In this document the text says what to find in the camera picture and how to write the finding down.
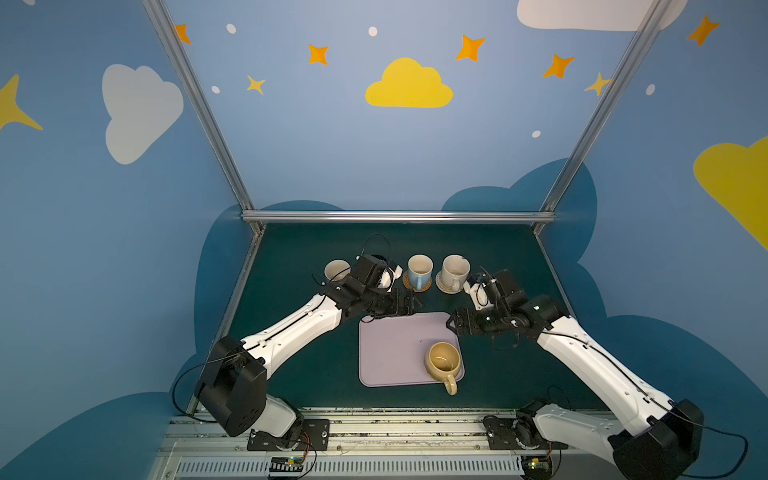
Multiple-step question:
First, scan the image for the lilac ceramic mug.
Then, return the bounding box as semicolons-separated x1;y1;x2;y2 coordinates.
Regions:
324;259;351;282

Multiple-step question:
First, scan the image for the tan woven rattan coaster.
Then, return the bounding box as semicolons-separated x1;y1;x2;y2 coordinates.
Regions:
403;270;432;293

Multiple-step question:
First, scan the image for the multicolour woven round coaster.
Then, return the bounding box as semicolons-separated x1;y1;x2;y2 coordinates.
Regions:
436;270;467;295

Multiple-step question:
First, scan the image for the cream mug blue handle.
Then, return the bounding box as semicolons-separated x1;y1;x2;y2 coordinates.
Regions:
408;254;434;277

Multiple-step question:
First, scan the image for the white cream ceramic mug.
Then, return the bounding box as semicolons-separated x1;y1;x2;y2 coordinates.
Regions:
442;254;471;277

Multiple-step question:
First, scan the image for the yellow ceramic mug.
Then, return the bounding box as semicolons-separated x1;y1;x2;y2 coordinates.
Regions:
425;342;461;396

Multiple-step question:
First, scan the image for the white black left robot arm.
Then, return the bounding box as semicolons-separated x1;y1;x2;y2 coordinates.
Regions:
194;255;413;447

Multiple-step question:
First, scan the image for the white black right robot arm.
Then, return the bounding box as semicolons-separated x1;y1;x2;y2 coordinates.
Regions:
447;270;704;479

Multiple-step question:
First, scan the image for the lilac plastic tray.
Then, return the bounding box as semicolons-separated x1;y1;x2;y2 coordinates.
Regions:
359;312;460;388

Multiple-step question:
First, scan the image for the right small circuit board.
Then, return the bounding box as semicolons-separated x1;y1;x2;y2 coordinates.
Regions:
521;457;554;480

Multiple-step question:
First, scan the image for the small circuit board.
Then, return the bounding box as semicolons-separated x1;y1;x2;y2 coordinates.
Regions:
521;457;554;480
267;457;308;479

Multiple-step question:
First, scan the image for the left small circuit board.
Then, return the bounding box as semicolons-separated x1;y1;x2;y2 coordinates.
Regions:
267;457;308;479

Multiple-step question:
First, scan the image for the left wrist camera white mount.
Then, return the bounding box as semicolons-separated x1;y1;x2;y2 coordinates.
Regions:
377;265;402;292

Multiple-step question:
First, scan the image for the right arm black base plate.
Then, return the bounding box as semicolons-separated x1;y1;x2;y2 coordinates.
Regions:
482;415;569;450

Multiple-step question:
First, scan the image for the horizontal aluminium back rail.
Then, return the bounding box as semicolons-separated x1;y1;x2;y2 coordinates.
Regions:
241;210;556;224

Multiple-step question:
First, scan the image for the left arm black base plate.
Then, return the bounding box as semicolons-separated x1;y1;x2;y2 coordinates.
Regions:
246;418;330;451

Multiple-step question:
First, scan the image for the front aluminium base frame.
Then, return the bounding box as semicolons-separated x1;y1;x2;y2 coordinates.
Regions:
148;407;622;479

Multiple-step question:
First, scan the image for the left aluminium corner post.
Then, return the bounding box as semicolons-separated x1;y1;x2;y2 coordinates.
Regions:
142;0;254;213

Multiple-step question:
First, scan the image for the aluminium corner post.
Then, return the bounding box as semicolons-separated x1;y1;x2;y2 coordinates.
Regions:
539;0;673;222
142;0;254;213

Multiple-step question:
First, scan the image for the right aluminium corner post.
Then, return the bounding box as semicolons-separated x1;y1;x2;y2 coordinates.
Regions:
539;0;673;222

